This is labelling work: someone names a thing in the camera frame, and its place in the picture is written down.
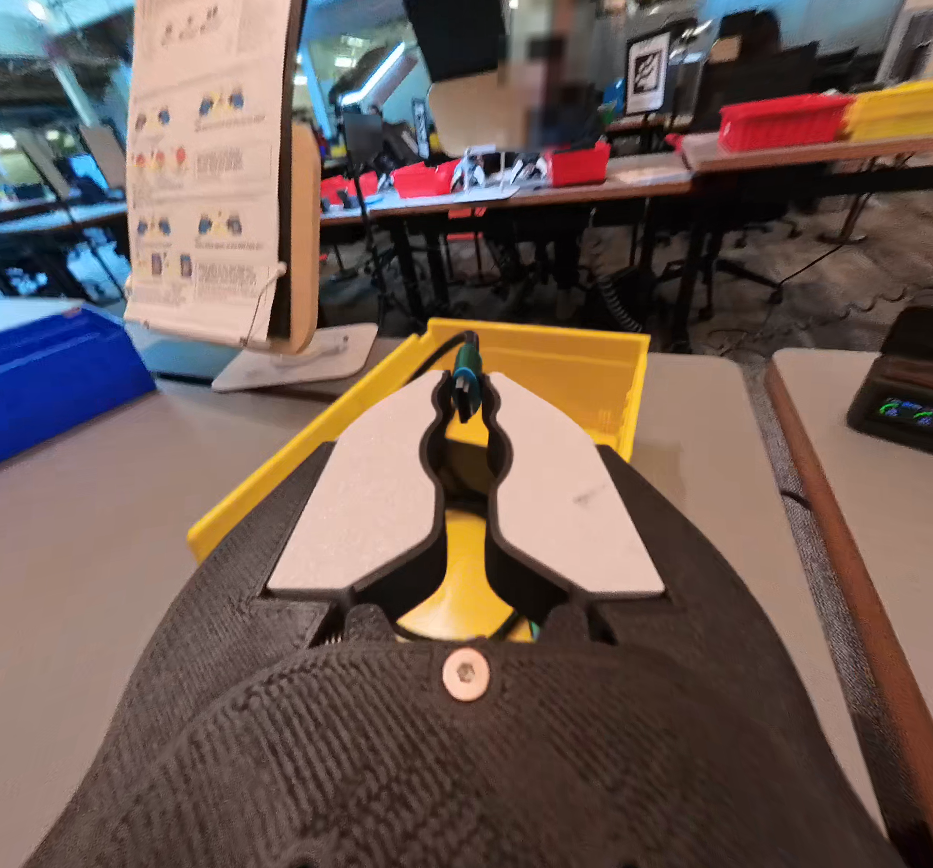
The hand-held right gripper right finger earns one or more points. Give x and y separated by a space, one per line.
576 512

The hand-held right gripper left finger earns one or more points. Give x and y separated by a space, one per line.
364 504

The yellow plastic bin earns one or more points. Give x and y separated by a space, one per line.
893 114
561 380

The wooden instruction board stand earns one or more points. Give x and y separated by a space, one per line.
303 241

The red plastic bin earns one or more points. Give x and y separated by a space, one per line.
422 180
579 168
343 191
784 125

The large blue plastic bin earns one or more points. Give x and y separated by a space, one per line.
67 380

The long work table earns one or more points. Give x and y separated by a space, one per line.
802 155
620 188

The black display device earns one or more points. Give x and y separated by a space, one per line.
904 373

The brown cardboard sheet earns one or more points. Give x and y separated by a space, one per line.
467 117

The white paper instruction sheet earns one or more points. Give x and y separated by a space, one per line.
204 117

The framed black white marker sign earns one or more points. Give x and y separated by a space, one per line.
648 74

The black monitor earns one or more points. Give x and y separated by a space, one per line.
460 26

